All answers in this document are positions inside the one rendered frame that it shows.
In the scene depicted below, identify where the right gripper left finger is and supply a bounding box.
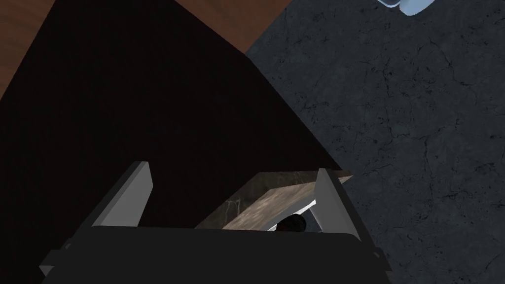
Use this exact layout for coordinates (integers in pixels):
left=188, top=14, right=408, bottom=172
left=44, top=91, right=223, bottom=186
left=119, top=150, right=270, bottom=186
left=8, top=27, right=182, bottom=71
left=80, top=161, right=154, bottom=233

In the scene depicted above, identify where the pale blue rounded object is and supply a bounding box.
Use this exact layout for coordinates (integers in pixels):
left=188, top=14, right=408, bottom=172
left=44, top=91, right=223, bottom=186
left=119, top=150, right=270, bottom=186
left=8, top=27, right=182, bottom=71
left=376, top=0, right=435, bottom=17

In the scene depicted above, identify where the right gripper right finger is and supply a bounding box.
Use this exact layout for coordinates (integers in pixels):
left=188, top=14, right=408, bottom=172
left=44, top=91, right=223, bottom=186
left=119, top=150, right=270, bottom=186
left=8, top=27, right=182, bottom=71
left=309, top=168, right=376, bottom=250

